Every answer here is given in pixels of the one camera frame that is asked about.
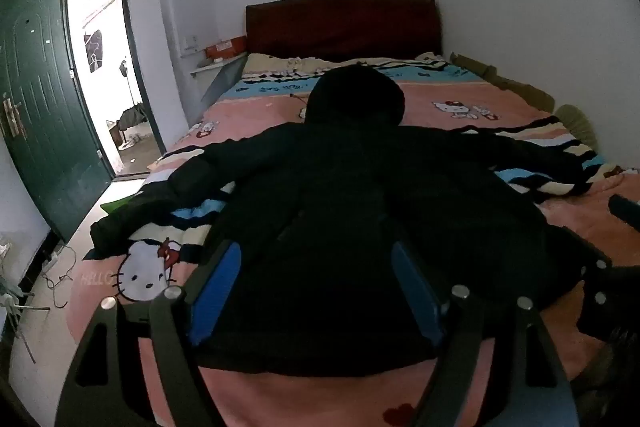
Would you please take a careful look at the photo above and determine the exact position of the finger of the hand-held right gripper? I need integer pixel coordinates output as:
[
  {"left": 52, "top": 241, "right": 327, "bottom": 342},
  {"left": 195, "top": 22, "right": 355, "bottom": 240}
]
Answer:
[
  {"left": 607, "top": 194, "right": 640, "bottom": 230},
  {"left": 546, "top": 227, "right": 614, "bottom": 284}
]

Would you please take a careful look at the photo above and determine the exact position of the hanging dark garment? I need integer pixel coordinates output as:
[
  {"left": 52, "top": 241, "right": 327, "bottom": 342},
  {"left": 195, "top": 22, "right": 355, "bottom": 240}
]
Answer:
[{"left": 83, "top": 29, "right": 104, "bottom": 71}]

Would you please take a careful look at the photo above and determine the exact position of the brass door lock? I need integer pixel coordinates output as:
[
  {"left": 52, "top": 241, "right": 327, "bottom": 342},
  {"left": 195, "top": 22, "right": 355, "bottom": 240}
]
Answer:
[{"left": 1, "top": 98, "right": 27, "bottom": 138}]

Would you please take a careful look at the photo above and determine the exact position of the grey slanted board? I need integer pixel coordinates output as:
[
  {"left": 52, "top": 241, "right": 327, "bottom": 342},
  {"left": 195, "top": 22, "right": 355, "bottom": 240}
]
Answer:
[{"left": 201, "top": 55, "right": 249, "bottom": 104}]

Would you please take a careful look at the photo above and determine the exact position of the white power strip with cable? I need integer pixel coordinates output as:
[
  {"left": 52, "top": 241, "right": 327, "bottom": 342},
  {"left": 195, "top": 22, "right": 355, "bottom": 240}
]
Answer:
[{"left": 39, "top": 246, "right": 77, "bottom": 309}]

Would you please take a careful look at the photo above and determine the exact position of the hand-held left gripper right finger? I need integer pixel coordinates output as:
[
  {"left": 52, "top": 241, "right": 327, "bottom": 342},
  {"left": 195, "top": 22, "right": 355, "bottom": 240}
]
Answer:
[{"left": 392, "top": 241, "right": 581, "bottom": 427}]

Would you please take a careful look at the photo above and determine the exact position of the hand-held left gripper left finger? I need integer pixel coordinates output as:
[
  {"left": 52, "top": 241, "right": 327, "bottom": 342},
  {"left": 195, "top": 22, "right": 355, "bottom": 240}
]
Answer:
[{"left": 55, "top": 241, "right": 242, "bottom": 427}]

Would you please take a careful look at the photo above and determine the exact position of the black hooded jacket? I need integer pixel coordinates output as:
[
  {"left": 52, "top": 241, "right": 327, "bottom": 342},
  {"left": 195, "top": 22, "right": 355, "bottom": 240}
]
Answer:
[{"left": 90, "top": 64, "right": 621, "bottom": 378}]

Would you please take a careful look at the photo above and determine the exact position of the dark green door frame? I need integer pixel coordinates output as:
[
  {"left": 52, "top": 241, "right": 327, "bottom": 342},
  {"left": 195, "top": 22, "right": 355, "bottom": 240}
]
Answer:
[{"left": 57, "top": 0, "right": 168, "bottom": 182}]

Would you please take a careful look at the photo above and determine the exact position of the dark red bed headboard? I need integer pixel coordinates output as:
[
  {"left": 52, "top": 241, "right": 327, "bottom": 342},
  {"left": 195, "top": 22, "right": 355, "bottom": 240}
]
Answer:
[{"left": 245, "top": 0, "right": 442, "bottom": 60}]

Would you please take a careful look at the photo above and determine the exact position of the pink printed blanket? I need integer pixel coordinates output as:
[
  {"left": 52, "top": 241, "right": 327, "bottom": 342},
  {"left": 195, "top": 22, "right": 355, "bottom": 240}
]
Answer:
[{"left": 65, "top": 52, "right": 640, "bottom": 427}]

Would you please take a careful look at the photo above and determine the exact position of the orange box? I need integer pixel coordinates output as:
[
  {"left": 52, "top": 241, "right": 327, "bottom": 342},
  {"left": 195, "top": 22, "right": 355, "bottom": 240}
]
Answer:
[{"left": 205, "top": 36, "right": 248, "bottom": 60}]

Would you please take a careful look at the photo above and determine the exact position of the olive green cushion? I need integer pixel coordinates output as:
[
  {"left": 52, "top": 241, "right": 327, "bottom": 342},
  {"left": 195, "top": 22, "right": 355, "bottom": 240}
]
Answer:
[{"left": 554, "top": 104, "right": 601, "bottom": 152}]

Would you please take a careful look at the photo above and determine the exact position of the white wall shelf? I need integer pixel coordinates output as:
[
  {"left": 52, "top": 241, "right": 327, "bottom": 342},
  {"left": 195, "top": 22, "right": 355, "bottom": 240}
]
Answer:
[{"left": 190, "top": 54, "right": 248, "bottom": 75}]

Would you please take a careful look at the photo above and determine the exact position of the dark cloth pile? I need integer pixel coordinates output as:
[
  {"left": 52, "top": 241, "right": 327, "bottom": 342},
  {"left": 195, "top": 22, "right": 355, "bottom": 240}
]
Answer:
[{"left": 117, "top": 104, "right": 151, "bottom": 132}]

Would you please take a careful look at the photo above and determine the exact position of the olive green mattress pad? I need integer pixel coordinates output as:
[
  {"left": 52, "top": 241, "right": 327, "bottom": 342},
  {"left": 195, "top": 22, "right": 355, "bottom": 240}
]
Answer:
[{"left": 450, "top": 52, "right": 557, "bottom": 112}]

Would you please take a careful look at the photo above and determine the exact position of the dark green door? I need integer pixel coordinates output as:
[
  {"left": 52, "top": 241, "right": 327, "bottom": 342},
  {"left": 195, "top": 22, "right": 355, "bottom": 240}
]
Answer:
[{"left": 0, "top": 0, "right": 113, "bottom": 244}]

